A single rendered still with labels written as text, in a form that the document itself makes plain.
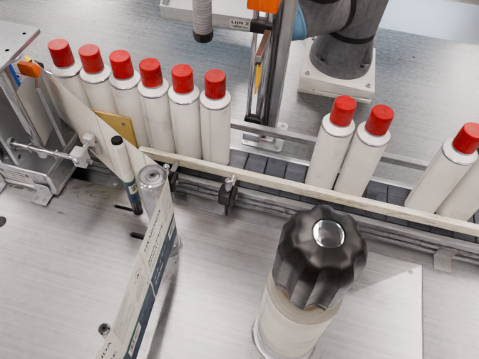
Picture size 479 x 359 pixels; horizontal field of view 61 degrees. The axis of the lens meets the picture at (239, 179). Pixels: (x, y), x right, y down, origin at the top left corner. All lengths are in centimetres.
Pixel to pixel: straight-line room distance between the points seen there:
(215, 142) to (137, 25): 60
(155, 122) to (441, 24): 95
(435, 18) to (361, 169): 82
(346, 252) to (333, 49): 69
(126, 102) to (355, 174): 40
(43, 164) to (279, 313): 48
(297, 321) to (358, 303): 24
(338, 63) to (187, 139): 43
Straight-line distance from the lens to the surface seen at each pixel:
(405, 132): 99
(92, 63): 71
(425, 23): 138
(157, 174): 53
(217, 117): 66
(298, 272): 36
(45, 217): 77
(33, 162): 76
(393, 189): 81
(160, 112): 70
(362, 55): 100
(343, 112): 61
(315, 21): 85
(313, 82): 99
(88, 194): 77
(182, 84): 64
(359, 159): 66
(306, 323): 45
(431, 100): 110
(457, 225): 77
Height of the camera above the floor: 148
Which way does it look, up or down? 53 degrees down
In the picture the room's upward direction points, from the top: 4 degrees clockwise
